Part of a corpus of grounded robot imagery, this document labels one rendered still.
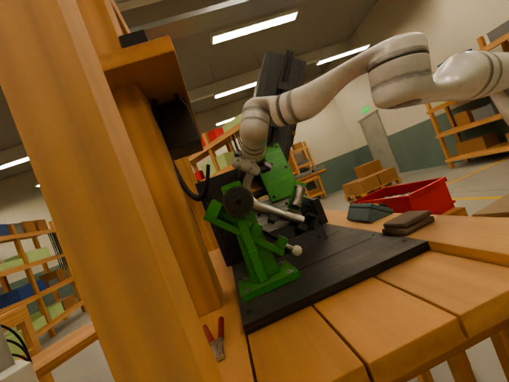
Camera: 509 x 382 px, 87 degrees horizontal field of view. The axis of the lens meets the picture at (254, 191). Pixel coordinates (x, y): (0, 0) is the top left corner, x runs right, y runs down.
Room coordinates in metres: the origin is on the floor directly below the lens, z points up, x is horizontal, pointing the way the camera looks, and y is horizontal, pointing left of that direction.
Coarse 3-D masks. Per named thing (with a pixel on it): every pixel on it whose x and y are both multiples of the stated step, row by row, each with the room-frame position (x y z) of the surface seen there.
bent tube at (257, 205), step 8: (248, 176) 0.93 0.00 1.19; (248, 184) 0.92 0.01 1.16; (256, 200) 0.91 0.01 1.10; (256, 208) 0.91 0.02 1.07; (264, 208) 0.90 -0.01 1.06; (272, 208) 0.90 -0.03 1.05; (280, 208) 0.91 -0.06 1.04; (280, 216) 0.90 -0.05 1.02; (288, 216) 0.89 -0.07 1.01; (296, 216) 0.89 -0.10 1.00
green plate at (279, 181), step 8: (272, 152) 1.00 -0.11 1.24; (280, 152) 1.00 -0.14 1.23; (272, 160) 0.99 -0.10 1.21; (280, 160) 0.99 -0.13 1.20; (272, 168) 0.98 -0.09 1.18; (280, 168) 0.98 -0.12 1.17; (288, 168) 0.98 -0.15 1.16; (264, 176) 0.97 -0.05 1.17; (272, 176) 0.97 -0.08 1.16; (280, 176) 0.97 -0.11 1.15; (288, 176) 0.97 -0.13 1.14; (264, 184) 0.96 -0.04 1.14; (272, 184) 0.96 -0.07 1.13; (280, 184) 0.96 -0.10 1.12; (288, 184) 0.96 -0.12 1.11; (272, 192) 0.95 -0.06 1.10; (280, 192) 0.95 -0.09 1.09; (288, 192) 0.95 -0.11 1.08; (272, 200) 0.94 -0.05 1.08
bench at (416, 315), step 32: (416, 256) 0.56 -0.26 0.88; (448, 256) 0.51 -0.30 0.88; (224, 288) 0.84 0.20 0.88; (352, 288) 0.53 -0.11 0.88; (384, 288) 0.48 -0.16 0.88; (416, 288) 0.45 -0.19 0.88; (448, 288) 0.41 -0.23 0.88; (480, 288) 0.39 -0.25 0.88; (224, 320) 0.61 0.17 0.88; (288, 320) 0.50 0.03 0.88; (320, 320) 0.46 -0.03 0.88; (352, 320) 0.43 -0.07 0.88; (384, 320) 0.40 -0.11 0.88; (416, 320) 0.37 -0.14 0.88; (448, 320) 0.35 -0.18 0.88; (480, 320) 0.35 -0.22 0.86; (224, 352) 0.48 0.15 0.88; (256, 352) 0.44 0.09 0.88; (288, 352) 0.41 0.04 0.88; (320, 352) 0.38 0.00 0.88; (352, 352) 0.36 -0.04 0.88; (384, 352) 0.34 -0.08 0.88; (416, 352) 0.34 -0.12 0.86; (448, 352) 0.43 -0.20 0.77
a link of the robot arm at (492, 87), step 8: (496, 56) 0.50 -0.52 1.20; (504, 56) 0.52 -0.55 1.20; (496, 64) 0.50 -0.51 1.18; (504, 64) 0.51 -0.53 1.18; (496, 72) 0.50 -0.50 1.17; (504, 72) 0.51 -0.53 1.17; (496, 80) 0.51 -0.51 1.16; (504, 80) 0.52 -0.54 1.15; (488, 88) 0.51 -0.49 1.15; (496, 88) 0.53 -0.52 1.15; (504, 88) 0.54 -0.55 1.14; (480, 96) 0.53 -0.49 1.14
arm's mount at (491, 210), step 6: (504, 198) 0.74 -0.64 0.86; (492, 204) 0.73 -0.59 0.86; (498, 204) 0.71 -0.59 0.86; (504, 204) 0.69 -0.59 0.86; (480, 210) 0.73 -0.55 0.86; (486, 210) 0.71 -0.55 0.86; (492, 210) 0.69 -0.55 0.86; (498, 210) 0.67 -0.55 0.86; (504, 210) 0.65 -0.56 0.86; (474, 216) 0.71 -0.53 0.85; (480, 216) 0.70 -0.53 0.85; (486, 216) 0.69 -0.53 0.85; (492, 216) 0.67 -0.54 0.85; (498, 216) 0.66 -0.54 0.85; (504, 216) 0.65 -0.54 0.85
